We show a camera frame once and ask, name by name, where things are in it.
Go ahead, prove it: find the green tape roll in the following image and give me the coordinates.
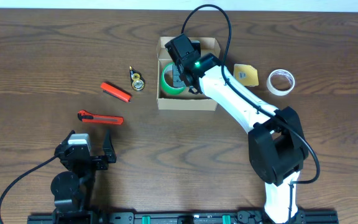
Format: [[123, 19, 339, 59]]
[[161, 62, 185, 95]]

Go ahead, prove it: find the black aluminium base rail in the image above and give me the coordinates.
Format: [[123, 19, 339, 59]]
[[27, 210, 339, 224]]

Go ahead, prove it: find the yellow black correction tape dispenser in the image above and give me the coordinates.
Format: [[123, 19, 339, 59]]
[[129, 66, 145, 91]]

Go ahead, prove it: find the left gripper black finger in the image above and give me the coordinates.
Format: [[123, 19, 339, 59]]
[[102, 130, 117, 163], [61, 130, 75, 144]]

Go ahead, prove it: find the white tape roll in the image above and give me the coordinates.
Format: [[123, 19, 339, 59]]
[[266, 69, 296, 96]]

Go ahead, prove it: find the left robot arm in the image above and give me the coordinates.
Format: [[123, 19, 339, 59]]
[[51, 131, 117, 224]]

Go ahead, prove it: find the open cardboard box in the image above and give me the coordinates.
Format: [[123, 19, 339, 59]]
[[157, 37, 218, 111]]

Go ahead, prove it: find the yellow sticky note pad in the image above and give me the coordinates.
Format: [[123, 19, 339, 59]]
[[233, 63, 259, 86]]

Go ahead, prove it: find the red utility knife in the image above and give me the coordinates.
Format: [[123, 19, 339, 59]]
[[77, 110, 124, 125]]

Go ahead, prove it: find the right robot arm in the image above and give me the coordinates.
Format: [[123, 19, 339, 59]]
[[167, 47, 314, 223]]

